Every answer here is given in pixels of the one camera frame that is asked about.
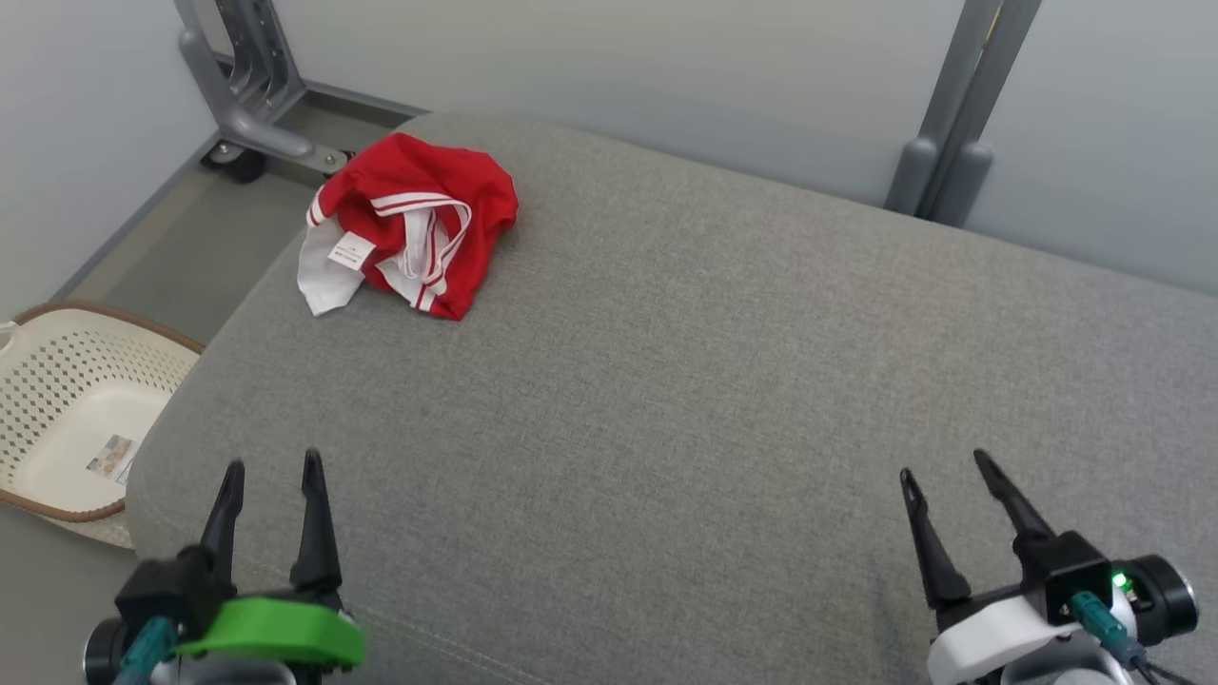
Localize red jersey white stripes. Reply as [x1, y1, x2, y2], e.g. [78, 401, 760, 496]
[297, 131, 520, 322]

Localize grey metal stand leg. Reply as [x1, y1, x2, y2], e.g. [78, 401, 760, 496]
[883, 0, 1043, 227]

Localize grey metal frame foot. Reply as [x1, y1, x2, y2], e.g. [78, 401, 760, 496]
[174, 0, 353, 184]

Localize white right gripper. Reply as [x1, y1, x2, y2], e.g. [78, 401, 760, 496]
[899, 449, 1076, 685]

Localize black caster wheel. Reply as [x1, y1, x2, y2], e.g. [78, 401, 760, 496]
[200, 141, 269, 184]

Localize paper sticker in basket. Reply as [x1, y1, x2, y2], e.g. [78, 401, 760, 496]
[86, 435, 136, 486]

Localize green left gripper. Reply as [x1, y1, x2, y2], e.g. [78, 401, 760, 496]
[174, 449, 367, 678]

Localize cream perforated laundry basket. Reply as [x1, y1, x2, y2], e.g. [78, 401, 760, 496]
[0, 300, 206, 551]

